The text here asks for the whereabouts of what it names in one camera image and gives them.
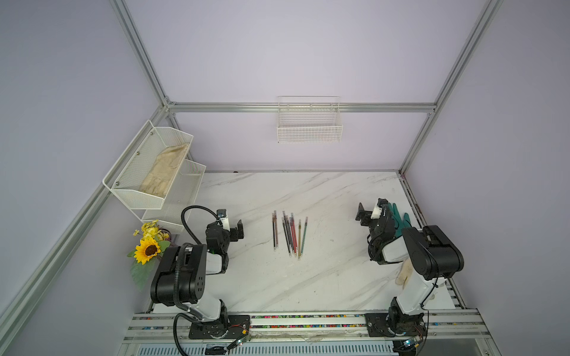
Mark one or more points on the aluminium front rail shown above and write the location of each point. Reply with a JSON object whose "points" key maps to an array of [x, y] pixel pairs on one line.
{"points": [[449, 332]]}

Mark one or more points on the upper white mesh shelf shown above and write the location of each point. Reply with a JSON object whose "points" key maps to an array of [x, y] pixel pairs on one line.
{"points": [[127, 185]]}

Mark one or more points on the lower white mesh shelf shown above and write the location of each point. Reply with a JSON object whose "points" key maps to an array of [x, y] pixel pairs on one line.
{"points": [[183, 193]]}

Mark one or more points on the artificial sunflower bouquet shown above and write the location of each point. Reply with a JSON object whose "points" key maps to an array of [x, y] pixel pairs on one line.
{"points": [[152, 243]]}

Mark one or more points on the beige fabric glove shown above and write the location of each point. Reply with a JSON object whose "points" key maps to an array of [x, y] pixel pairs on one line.
{"points": [[405, 273]]}

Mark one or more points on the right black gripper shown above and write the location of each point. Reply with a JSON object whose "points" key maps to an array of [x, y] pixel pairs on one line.
{"points": [[365, 214]]}

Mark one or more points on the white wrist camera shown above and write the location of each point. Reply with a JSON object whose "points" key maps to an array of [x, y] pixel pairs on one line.
{"points": [[381, 209], [223, 219]]}

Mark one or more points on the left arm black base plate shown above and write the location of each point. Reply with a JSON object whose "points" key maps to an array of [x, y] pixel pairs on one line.
{"points": [[228, 327]]}

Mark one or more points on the black pencil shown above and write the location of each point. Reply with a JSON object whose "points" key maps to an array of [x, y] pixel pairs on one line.
{"points": [[275, 243]]}

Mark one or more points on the white wire wall basket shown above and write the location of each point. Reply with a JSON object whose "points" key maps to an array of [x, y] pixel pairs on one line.
{"points": [[306, 127]]}

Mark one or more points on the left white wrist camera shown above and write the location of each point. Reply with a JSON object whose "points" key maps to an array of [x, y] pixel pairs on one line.
{"points": [[223, 219]]}

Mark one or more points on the aluminium frame profile back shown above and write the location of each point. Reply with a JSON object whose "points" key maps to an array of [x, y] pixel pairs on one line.
{"points": [[269, 107]]}

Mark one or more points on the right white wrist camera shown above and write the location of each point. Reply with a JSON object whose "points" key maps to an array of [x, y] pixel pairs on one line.
{"points": [[381, 209]]}

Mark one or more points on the green rubber glove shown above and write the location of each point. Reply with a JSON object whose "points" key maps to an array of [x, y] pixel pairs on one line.
{"points": [[400, 221]]}

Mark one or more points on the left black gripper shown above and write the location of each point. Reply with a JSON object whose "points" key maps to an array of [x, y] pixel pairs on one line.
{"points": [[234, 236]]}

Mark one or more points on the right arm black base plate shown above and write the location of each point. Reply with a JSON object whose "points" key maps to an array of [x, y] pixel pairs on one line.
{"points": [[398, 325]]}

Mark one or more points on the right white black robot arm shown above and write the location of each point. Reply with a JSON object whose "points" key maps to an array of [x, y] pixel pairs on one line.
{"points": [[433, 258]]}

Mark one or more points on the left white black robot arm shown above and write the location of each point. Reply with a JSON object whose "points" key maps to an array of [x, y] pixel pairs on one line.
{"points": [[180, 279]]}

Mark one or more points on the white mesh shelf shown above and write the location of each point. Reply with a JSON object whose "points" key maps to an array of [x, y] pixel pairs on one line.
{"points": [[183, 193], [127, 185]]}

